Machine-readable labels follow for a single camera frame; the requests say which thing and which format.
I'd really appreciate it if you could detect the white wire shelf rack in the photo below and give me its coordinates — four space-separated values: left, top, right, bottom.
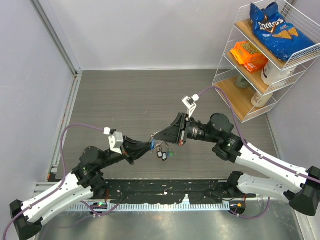
212 0 320 123

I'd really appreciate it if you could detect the orange snack box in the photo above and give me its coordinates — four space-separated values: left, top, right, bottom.
230 41 268 74

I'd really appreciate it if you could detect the cream bottle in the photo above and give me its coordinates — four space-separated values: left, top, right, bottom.
251 91 273 108

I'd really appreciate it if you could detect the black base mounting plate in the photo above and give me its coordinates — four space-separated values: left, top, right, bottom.
77 178 258 205

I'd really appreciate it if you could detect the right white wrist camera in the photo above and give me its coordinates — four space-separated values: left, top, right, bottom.
181 94 200 118

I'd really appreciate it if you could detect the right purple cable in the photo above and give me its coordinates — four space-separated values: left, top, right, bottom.
198 86 320 220

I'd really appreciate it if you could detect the white slotted cable duct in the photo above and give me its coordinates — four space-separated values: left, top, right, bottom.
64 200 230 213

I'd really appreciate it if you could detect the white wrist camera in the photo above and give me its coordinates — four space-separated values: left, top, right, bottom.
103 127 124 155
181 94 200 118

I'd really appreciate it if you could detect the grey cup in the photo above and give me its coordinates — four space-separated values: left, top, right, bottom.
234 73 250 89

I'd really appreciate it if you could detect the blue Doritos chip bag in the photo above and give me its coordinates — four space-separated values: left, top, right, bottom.
249 2 315 62

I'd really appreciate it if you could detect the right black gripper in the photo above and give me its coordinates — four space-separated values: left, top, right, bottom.
154 112 220 146

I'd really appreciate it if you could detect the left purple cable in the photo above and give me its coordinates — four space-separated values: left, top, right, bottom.
0 123 126 238

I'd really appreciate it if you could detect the aluminium frame rail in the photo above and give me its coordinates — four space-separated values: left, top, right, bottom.
29 0 84 202

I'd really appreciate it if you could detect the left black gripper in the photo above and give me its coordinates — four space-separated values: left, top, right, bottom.
98 134 154 169

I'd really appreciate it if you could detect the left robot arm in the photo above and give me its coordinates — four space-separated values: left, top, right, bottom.
9 132 155 240

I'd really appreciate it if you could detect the key with blue tag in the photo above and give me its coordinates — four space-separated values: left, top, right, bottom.
149 138 156 151

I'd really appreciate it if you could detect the purple cable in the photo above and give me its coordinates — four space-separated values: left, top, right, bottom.
0 123 126 238
198 86 320 220

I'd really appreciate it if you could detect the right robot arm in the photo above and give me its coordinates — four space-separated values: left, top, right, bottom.
153 113 320 217

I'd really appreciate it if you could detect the large metal keyring with keys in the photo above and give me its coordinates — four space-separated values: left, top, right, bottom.
149 134 174 161

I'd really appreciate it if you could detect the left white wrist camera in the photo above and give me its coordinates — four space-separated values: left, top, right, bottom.
103 127 124 155

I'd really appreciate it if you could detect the white plastic jug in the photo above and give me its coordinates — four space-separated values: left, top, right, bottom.
261 60 297 86

